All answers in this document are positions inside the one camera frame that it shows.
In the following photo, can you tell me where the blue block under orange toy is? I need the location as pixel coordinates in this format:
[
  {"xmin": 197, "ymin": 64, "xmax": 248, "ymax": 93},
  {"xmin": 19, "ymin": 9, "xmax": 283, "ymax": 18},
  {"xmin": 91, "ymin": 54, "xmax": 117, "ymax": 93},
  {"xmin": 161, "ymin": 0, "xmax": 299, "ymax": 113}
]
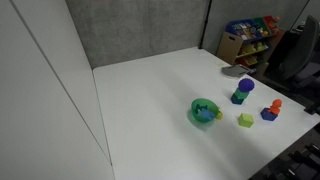
[{"xmin": 260, "ymin": 108, "xmax": 277, "ymax": 121}]

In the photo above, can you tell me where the grey office chair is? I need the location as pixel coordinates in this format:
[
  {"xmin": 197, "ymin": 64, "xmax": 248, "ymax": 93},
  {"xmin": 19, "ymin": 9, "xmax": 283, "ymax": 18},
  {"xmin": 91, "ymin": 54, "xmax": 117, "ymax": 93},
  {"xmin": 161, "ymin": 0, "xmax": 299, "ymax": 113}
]
[{"xmin": 265, "ymin": 15, "xmax": 319, "ymax": 87}]

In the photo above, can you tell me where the grey flat tray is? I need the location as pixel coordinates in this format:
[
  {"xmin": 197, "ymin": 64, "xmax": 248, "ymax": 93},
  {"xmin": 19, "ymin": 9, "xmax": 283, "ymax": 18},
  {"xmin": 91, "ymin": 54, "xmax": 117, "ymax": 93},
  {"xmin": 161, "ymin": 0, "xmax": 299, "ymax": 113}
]
[{"xmin": 221, "ymin": 65, "xmax": 250, "ymax": 78}]

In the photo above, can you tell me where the black equipment lower right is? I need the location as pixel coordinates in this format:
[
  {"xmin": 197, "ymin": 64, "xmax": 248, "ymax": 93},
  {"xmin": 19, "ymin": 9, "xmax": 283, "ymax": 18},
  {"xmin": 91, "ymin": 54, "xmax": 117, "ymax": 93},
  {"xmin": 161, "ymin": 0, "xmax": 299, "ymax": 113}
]
[{"xmin": 249, "ymin": 124, "xmax": 320, "ymax": 180}]

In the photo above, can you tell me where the green block in stack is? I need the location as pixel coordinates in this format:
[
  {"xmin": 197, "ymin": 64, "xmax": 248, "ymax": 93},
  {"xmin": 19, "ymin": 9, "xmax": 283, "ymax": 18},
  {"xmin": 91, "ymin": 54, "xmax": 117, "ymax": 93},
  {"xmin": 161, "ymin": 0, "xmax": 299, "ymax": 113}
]
[{"xmin": 234, "ymin": 88, "xmax": 249, "ymax": 99}]

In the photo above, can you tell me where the green plastic bowl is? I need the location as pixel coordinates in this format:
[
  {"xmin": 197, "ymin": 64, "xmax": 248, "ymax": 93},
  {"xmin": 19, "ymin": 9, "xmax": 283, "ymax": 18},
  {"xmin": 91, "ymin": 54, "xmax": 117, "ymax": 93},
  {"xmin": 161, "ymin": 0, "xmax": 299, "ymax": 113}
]
[{"xmin": 191, "ymin": 98, "xmax": 220, "ymax": 123}]

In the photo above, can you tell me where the blue block stack base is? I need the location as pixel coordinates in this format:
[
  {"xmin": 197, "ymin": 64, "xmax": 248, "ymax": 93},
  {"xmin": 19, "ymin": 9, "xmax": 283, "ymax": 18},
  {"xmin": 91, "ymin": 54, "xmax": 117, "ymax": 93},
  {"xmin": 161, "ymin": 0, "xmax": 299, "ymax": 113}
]
[{"xmin": 231, "ymin": 94, "xmax": 244, "ymax": 105}]

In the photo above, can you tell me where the blue toy in bowl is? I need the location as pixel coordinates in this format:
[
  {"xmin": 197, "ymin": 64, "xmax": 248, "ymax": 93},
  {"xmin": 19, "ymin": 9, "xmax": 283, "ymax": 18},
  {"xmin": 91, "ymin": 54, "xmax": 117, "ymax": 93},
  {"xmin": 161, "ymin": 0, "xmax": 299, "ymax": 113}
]
[{"xmin": 196, "ymin": 104, "xmax": 215, "ymax": 120}]

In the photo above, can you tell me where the small yellow toy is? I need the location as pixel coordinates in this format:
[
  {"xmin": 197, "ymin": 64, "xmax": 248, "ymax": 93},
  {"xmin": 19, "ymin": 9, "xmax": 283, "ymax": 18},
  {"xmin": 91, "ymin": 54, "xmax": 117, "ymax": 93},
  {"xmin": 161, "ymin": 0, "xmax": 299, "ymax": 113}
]
[{"xmin": 216, "ymin": 112, "xmax": 223, "ymax": 120}]

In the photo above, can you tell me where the black vertical pole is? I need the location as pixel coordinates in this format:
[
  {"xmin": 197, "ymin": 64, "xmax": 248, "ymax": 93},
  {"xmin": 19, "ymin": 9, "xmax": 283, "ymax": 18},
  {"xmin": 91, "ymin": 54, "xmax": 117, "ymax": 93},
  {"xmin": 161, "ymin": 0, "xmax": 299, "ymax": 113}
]
[{"xmin": 198, "ymin": 0, "xmax": 213, "ymax": 49}]

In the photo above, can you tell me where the lime green cube block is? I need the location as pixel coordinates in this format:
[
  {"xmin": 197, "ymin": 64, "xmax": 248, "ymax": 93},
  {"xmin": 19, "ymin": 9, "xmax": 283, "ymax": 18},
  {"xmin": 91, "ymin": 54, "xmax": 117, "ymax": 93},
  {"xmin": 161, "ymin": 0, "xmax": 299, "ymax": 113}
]
[{"xmin": 238, "ymin": 113, "xmax": 254, "ymax": 128}]

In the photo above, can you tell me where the orange toy figure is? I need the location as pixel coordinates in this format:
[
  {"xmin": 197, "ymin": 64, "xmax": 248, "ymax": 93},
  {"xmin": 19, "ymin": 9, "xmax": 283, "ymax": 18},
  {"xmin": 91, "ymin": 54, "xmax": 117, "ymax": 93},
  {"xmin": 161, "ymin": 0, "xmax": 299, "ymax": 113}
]
[{"xmin": 269, "ymin": 99, "xmax": 282, "ymax": 115}]

